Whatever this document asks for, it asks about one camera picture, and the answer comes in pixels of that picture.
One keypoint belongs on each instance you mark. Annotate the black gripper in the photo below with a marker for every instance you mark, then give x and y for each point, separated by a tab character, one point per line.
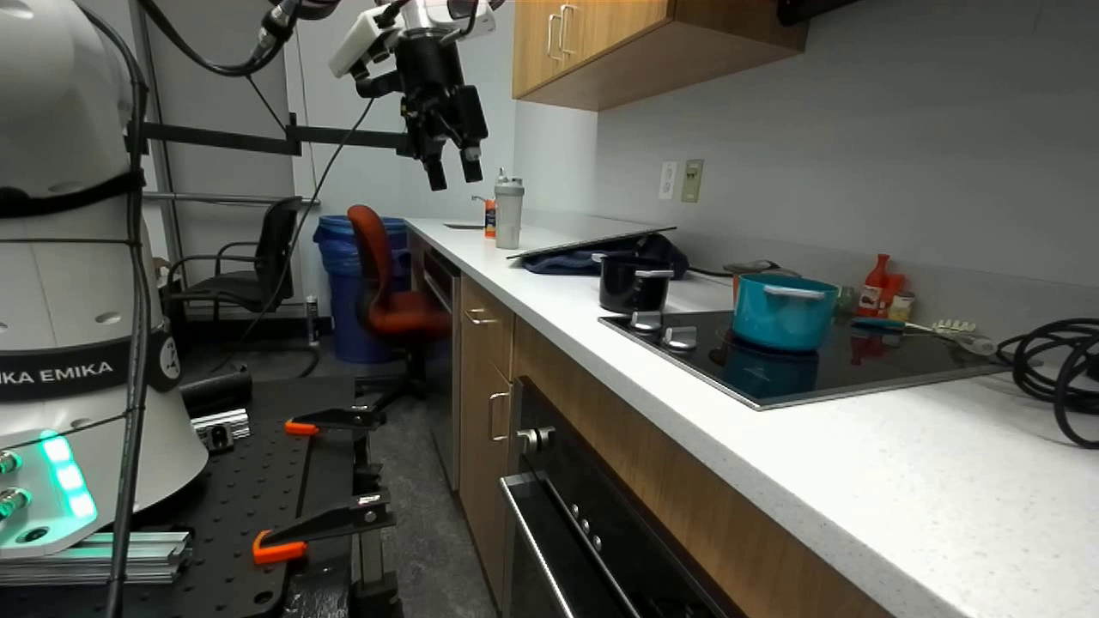
440	99

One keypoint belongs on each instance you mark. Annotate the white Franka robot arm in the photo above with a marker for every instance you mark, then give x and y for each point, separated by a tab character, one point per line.
79	288

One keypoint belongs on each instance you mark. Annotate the black pot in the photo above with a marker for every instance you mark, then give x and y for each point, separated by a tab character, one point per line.
628	284

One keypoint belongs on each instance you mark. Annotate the teal pot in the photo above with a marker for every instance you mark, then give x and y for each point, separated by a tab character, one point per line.
785	310

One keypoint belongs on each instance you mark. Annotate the silver tumbler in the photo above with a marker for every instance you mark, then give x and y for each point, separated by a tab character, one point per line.
509	213

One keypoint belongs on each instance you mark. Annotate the red office chair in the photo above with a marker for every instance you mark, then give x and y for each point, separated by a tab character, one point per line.
390	298

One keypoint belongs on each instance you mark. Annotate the black laptop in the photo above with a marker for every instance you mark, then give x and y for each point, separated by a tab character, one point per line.
596	257

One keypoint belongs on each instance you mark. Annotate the blue bin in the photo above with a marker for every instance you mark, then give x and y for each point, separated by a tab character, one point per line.
339	298

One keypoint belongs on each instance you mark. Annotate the black office chair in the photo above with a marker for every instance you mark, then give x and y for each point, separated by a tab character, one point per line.
259	261

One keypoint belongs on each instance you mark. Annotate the wooden base cabinet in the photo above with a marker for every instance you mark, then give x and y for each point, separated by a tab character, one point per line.
482	388

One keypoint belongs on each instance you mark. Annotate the silver cooktop knob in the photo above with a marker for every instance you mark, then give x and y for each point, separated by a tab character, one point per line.
647	322
682	339

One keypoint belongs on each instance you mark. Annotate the small black box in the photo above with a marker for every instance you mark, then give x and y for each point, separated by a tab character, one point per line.
218	395

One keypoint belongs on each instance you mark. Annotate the black breadboard table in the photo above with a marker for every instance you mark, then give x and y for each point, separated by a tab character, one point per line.
240	494

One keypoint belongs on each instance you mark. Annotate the black glass cooktop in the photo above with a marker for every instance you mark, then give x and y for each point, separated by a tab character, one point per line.
845	361

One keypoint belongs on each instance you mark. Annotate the red ketchup bottle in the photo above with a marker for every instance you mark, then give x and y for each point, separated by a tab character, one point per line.
881	284

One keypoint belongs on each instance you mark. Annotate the small green can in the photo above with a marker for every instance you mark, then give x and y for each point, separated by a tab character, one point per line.
902	310

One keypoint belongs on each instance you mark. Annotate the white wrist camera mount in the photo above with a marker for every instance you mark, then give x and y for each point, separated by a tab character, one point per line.
361	39

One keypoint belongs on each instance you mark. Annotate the white wall outlet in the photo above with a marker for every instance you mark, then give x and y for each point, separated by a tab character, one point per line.
666	180

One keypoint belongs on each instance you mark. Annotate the black boom mount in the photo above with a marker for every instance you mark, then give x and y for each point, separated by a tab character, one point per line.
228	138

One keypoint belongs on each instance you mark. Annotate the beige wall outlet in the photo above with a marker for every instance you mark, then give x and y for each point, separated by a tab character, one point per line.
691	180

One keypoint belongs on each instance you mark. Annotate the aluminium rail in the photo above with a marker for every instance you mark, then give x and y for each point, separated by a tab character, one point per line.
105	558

